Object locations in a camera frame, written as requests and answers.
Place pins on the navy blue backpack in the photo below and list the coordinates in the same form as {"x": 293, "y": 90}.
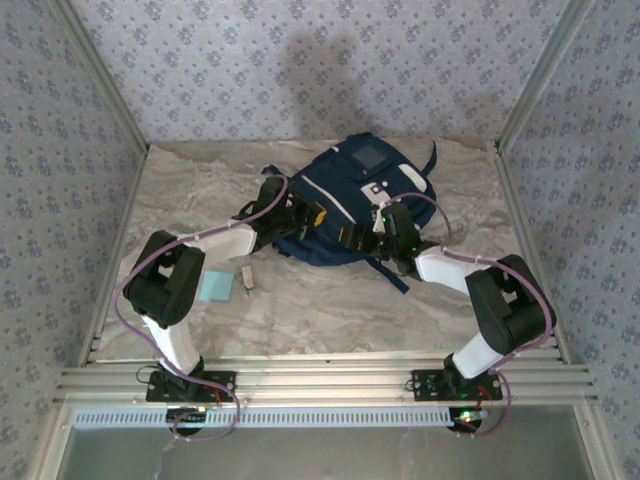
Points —
{"x": 340, "y": 185}

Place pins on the light blue sticky note pad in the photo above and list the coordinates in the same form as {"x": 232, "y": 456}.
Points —
{"x": 216, "y": 286}

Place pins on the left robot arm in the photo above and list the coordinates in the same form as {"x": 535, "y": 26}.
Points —
{"x": 175, "y": 345}

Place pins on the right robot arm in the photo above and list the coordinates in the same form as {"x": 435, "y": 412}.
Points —
{"x": 480, "y": 355}

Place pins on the grey metal panel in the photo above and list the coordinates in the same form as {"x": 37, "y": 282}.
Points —
{"x": 325, "y": 455}

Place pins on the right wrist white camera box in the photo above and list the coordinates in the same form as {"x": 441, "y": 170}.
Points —
{"x": 379, "y": 221}

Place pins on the aluminium table side rail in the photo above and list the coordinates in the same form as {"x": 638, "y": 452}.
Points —
{"x": 122, "y": 220}
{"x": 522, "y": 225}

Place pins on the aluminium frame rail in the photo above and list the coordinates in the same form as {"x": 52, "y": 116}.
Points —
{"x": 325, "y": 380}

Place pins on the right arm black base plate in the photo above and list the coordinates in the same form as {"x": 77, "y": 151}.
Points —
{"x": 430, "y": 385}

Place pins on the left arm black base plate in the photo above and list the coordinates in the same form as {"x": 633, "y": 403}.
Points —
{"x": 220, "y": 387}

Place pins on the aluminium corner post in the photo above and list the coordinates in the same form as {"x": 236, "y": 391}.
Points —
{"x": 541, "y": 75}
{"x": 102, "y": 75}

